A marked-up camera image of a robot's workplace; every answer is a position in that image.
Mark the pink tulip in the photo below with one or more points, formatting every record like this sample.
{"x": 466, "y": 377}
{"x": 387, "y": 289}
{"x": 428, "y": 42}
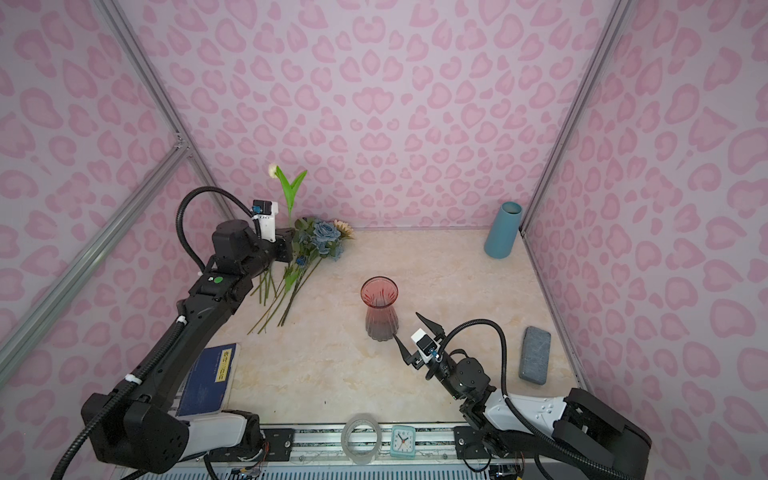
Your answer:
{"x": 269, "y": 288}

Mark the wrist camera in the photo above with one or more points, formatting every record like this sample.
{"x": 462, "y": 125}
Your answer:
{"x": 264, "y": 215}
{"x": 427, "y": 347}

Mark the orange flower stem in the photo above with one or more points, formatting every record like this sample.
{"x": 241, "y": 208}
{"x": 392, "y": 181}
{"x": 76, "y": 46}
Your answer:
{"x": 291, "y": 276}

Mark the teal cylindrical vase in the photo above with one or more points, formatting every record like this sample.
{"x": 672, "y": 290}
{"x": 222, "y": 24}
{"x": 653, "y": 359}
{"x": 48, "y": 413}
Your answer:
{"x": 504, "y": 230}

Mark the blue rose bouquet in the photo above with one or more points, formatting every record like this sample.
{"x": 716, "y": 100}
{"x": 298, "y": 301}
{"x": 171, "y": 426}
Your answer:
{"x": 316, "y": 240}

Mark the blue book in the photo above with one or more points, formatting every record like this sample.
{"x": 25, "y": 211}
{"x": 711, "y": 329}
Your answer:
{"x": 206, "y": 388}

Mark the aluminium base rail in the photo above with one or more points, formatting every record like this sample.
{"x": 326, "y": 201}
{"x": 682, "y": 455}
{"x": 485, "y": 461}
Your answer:
{"x": 382, "y": 451}

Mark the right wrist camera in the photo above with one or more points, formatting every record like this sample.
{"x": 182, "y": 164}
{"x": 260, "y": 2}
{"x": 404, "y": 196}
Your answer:
{"x": 427, "y": 347}

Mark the red glass vase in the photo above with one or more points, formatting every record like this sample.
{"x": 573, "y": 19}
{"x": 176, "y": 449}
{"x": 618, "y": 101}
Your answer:
{"x": 379, "y": 294}

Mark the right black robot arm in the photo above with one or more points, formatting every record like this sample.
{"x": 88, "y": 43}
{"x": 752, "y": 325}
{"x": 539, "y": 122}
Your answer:
{"x": 577, "y": 429}

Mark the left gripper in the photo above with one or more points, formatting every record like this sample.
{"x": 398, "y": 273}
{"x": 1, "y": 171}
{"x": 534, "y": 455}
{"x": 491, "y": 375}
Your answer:
{"x": 285, "y": 245}

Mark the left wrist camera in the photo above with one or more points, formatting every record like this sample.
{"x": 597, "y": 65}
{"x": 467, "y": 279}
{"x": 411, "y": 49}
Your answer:
{"x": 264, "y": 215}

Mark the small teal alarm clock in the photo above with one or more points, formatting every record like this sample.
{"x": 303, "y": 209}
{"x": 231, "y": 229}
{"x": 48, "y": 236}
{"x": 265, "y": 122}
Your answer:
{"x": 403, "y": 441}

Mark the clear tape roll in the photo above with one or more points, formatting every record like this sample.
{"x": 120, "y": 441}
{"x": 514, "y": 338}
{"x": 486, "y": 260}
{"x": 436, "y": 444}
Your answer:
{"x": 361, "y": 439}

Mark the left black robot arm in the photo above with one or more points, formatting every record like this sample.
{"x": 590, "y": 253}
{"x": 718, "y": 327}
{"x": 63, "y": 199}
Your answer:
{"x": 132, "y": 426}

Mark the grey sponge block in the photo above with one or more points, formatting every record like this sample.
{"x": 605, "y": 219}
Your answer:
{"x": 535, "y": 355}

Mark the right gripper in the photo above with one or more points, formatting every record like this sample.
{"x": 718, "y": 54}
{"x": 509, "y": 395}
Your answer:
{"x": 419, "y": 354}

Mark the white tulip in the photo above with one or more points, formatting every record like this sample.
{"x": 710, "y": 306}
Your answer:
{"x": 289, "y": 187}

